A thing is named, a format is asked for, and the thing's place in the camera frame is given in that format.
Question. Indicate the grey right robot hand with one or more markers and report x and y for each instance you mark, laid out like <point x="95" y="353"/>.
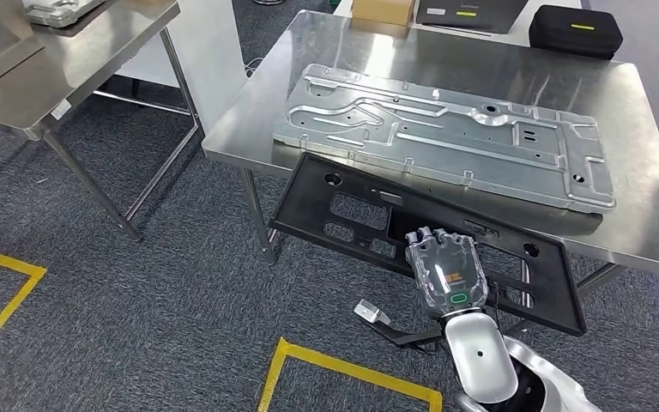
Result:
<point x="449" y="273"/>

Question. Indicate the black plastic plate bracket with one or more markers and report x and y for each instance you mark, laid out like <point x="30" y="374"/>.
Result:
<point x="307" y="210"/>

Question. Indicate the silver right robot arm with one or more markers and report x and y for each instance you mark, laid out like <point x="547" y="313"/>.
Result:
<point x="480" y="358"/>

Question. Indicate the stainless steel workbench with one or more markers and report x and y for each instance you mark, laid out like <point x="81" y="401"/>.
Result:
<point x="636" y="170"/>

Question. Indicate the grey cast metal part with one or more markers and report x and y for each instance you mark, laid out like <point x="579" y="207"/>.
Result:
<point x="59" y="11"/>

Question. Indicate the stamped silver metal panel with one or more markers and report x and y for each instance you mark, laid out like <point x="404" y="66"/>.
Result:
<point x="449" y="148"/>

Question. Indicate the flat black case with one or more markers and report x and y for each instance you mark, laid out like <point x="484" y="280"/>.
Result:
<point x="471" y="14"/>

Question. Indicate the brown cardboard box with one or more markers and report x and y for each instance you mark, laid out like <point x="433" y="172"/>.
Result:
<point x="383" y="10"/>

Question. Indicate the black zip case yellow label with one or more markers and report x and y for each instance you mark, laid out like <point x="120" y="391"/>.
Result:
<point x="574" y="31"/>

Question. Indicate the stainless steel side table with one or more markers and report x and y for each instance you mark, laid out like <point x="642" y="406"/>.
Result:
<point x="79" y="62"/>

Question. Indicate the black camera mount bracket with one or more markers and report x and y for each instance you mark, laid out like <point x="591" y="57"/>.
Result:
<point x="403" y="336"/>

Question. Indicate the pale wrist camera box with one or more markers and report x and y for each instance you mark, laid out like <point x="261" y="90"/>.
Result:
<point x="370" y="311"/>

